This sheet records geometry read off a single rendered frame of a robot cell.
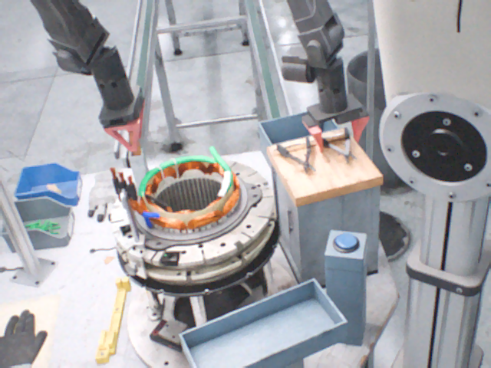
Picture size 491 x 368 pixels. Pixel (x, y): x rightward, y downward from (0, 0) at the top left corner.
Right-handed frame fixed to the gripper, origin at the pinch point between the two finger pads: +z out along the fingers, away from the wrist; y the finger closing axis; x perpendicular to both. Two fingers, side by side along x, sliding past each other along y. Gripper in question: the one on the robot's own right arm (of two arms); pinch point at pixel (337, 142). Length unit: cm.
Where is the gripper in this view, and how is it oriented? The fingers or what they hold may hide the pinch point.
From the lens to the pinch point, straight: 136.2
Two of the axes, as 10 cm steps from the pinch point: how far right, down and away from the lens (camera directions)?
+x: 2.6, 5.3, -8.1
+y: -9.5, 2.9, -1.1
